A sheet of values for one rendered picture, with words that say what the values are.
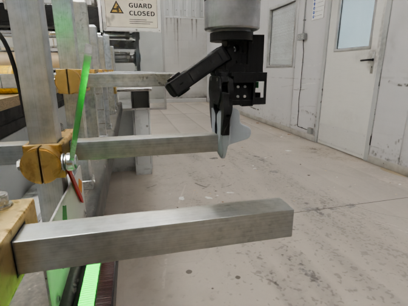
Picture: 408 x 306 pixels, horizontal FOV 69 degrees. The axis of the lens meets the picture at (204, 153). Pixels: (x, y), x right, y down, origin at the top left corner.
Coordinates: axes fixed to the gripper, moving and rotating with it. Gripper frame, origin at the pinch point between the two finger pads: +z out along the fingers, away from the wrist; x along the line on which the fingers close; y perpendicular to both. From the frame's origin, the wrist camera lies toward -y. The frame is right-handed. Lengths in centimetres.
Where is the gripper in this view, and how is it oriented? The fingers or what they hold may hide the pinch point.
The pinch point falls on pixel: (218, 151)
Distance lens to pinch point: 53.8
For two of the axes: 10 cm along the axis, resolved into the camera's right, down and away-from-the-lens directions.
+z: 0.1, 9.6, 2.7
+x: -2.3, -2.6, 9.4
